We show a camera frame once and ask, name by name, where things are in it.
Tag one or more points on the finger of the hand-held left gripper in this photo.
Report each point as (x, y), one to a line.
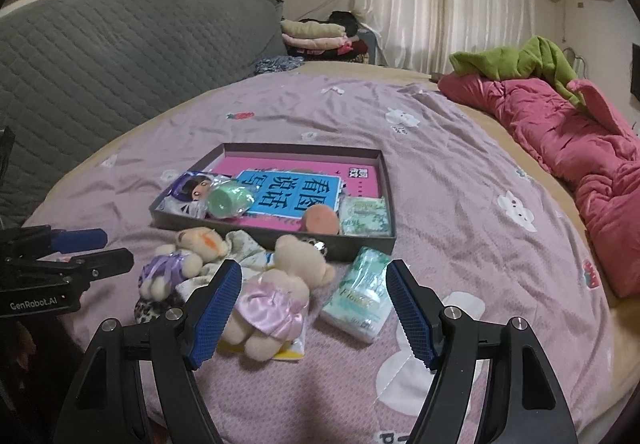
(80, 240)
(105, 264)

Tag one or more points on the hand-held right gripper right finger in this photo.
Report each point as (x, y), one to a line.
(412, 319)

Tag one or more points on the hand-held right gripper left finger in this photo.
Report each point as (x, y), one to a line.
(215, 319)

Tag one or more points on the green floral tissue pack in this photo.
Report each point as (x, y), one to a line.
(357, 294)
(365, 216)

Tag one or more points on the leopard print scrunchie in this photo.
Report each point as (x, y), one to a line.
(150, 310)

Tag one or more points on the teddy bear purple dress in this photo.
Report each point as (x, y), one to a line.
(200, 241)

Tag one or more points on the teddy bear pink dress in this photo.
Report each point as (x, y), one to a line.
(295, 259)

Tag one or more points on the cartoon wet wipes packet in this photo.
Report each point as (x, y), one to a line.
(192, 189)

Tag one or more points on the green translucent ball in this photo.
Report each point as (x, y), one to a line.
(227, 201)

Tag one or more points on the orange sponge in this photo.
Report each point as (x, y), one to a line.
(320, 220)

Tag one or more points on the dark cardboard box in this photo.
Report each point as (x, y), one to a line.
(386, 184)

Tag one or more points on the yellow packet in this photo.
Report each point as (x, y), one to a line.
(292, 354)

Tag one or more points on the pink book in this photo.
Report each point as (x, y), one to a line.
(300, 164)

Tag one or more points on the grey quilted headboard cover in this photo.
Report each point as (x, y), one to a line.
(125, 53)

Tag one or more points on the purple printed bedspread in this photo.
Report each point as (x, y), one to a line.
(300, 113)

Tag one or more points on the pink quilt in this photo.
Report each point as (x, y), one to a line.
(575, 133)

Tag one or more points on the blue patterned cloth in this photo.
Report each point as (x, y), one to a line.
(277, 64)

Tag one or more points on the green blanket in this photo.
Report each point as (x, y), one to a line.
(510, 61)

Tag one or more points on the dark red folded cloth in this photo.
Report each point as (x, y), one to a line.
(350, 49)

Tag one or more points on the pink folded cloth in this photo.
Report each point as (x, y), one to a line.
(310, 43)

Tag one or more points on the black garment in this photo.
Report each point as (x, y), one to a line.
(345, 21)

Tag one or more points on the beige folded cloth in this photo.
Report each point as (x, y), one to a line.
(310, 28)

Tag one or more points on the black television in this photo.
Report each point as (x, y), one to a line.
(636, 73)

